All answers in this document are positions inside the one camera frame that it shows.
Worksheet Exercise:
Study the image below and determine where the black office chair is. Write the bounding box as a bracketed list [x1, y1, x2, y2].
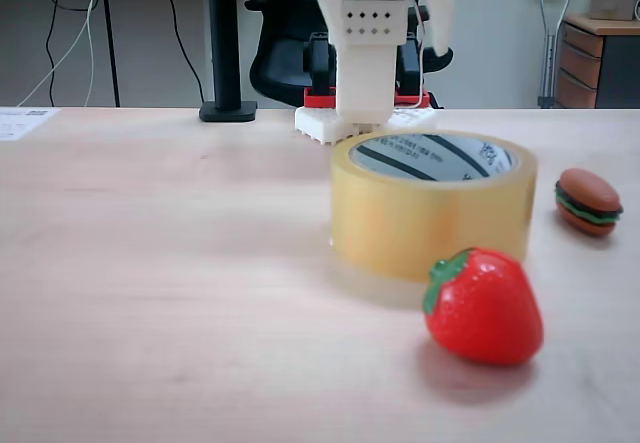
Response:
[243, 0, 455, 109]

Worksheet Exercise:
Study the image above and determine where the red toy strawberry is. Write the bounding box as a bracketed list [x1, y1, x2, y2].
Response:
[422, 246, 546, 367]

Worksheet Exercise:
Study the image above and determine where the grey metal crutch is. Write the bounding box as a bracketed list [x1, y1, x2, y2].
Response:
[537, 0, 576, 109]

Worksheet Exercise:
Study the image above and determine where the white printed paper sheet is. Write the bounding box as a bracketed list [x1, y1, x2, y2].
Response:
[0, 107, 62, 143]

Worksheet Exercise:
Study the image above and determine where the brown drawer cabinet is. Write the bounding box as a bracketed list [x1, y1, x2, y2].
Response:
[554, 12, 640, 109]

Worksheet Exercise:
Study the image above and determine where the black pole with clamp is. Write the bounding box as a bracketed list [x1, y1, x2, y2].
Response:
[198, 0, 259, 123]

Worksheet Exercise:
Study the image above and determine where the white cable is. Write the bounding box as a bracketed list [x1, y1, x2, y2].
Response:
[81, 0, 124, 108]
[19, 0, 111, 108]

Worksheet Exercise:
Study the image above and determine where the brown toy hamburger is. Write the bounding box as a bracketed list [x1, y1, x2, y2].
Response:
[553, 167, 625, 238]

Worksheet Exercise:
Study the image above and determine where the black cable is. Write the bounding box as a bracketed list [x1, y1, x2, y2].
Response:
[43, 0, 70, 108]
[163, 0, 206, 107]

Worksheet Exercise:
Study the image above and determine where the yellowish packing tape roll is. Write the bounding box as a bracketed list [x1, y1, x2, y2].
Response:
[328, 130, 539, 284]

